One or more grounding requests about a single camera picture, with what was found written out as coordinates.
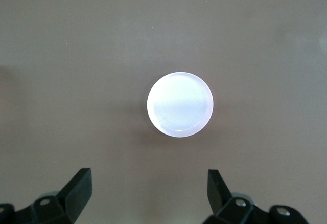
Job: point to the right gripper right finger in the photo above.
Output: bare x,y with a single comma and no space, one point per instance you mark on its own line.
217,196

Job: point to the pink round plate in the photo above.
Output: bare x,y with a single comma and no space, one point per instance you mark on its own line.
180,106

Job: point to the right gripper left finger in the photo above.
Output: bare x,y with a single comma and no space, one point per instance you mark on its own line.
79,196

